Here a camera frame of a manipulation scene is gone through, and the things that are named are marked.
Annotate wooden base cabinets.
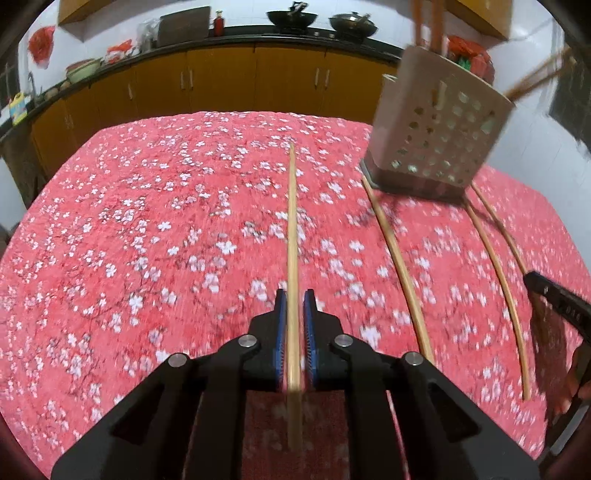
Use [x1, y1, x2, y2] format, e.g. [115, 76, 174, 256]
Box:
[30, 44, 400, 176]

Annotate red hanging plastic bag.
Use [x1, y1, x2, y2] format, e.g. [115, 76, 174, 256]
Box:
[28, 25, 57, 65]

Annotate large window with bars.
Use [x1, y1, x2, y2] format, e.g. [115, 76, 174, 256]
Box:
[547, 41, 591, 162]

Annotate black wok with lid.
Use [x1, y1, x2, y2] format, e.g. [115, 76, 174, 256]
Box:
[329, 11, 379, 40]

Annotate red floral tablecloth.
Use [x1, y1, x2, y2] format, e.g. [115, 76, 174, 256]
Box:
[0, 110, 578, 480]

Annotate green basin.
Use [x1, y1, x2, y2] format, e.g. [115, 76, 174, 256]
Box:
[65, 58, 102, 84]

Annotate black wok with handle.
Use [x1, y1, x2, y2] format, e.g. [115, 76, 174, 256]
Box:
[267, 1, 319, 29]

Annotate beige perforated utensil holder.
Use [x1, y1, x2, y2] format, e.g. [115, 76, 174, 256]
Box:
[360, 44, 517, 200]

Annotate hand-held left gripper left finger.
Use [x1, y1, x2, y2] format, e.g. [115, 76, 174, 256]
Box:
[51, 288, 289, 480]

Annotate dark cutting board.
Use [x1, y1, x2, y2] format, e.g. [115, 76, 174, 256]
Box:
[157, 6, 212, 47]

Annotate black kitchen countertop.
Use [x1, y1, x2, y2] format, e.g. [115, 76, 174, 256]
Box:
[0, 25, 402, 144]

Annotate clear plastic bag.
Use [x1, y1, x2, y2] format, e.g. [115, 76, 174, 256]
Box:
[137, 18, 160, 51]

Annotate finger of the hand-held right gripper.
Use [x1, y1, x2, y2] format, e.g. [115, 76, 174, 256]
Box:
[524, 271, 591, 335]

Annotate yellow detergent bottle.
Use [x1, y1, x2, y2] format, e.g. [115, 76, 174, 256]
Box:
[9, 91, 27, 126]

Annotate red and white bag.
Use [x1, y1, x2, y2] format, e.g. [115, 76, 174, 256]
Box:
[104, 39, 137, 65]

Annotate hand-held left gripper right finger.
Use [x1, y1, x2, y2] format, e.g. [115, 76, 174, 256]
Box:
[302, 288, 541, 480]

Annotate black gas stove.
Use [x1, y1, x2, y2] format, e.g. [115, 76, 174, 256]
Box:
[305, 28, 361, 44]

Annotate wooden chopstick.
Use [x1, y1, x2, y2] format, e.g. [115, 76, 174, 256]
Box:
[505, 46, 568, 97]
[285, 142, 305, 453]
[464, 200, 533, 401]
[429, 0, 446, 51]
[470, 182, 532, 278]
[510, 58, 579, 101]
[411, 0, 424, 47]
[361, 175, 435, 363]

